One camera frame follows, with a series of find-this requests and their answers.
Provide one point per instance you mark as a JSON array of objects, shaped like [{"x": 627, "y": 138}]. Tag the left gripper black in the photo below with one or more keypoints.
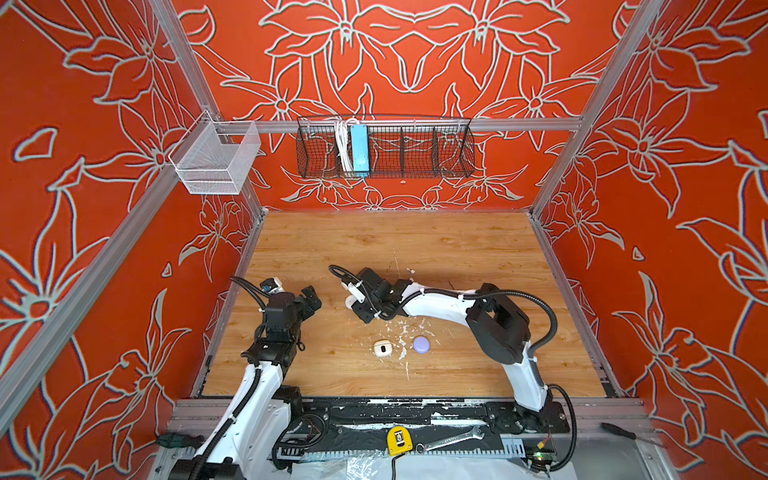
[{"x": 306, "y": 310}]

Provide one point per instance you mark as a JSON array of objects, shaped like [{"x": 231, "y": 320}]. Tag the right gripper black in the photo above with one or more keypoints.
[{"x": 363, "y": 316}]

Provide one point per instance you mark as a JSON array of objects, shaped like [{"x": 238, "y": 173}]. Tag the white earbuds charging case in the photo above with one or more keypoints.
[{"x": 350, "y": 301}]

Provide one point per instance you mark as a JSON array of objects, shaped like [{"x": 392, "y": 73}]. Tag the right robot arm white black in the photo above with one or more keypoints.
[{"x": 500, "y": 327}]

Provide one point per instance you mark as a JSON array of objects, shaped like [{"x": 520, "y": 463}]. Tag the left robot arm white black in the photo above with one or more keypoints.
[{"x": 264, "y": 417}]

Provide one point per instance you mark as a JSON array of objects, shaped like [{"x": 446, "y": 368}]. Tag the small white open case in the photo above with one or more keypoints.
[{"x": 383, "y": 348}]

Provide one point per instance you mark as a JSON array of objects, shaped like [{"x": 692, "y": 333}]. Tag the purple round case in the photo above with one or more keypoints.
[{"x": 421, "y": 345}]

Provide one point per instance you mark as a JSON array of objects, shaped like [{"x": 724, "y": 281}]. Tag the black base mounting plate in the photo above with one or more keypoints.
[{"x": 361, "y": 424}]

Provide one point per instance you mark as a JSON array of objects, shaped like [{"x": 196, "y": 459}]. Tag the yellow tape measure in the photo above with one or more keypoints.
[{"x": 399, "y": 441}]

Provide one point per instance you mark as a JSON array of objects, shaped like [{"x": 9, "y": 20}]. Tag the light blue box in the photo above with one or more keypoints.
[{"x": 360, "y": 149}]

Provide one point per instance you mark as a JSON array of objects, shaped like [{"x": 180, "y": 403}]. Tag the silver wrench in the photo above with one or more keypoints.
[{"x": 474, "y": 433}]

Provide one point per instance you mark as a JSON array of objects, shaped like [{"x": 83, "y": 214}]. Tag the clear plastic bin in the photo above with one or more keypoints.
[{"x": 208, "y": 162}]

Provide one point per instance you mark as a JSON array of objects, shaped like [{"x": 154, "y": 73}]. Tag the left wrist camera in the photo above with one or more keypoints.
[{"x": 271, "y": 286}]

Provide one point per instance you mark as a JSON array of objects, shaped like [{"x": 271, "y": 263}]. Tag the black wire basket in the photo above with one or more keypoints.
[{"x": 400, "y": 147}]

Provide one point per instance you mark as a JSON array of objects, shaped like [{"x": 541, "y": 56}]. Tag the green handled tool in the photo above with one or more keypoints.
[{"x": 175, "y": 440}]

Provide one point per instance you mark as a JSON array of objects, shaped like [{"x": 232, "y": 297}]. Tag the black screwdriver on frame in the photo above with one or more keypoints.
[{"x": 621, "y": 432}]

